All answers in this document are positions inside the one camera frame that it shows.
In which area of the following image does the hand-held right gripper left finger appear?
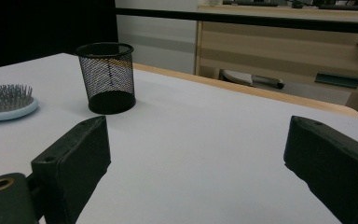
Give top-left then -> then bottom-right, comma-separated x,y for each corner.
31,115 -> 112,224

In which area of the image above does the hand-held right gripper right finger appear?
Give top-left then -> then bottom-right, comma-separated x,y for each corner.
283,115 -> 358,224

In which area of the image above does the black mesh pen holder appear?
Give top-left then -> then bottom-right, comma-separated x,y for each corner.
75,42 -> 137,116

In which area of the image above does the light blue hairbrush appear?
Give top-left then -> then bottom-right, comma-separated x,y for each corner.
0,83 -> 40,123

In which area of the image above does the green tray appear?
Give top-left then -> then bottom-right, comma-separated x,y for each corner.
314,72 -> 358,90

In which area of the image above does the grey chair base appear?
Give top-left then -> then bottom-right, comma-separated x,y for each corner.
218,68 -> 286,91

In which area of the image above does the wooden cabinet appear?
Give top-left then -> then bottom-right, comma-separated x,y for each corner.
194,3 -> 358,122

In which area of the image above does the black keyboard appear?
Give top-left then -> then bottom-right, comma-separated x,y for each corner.
318,2 -> 358,12

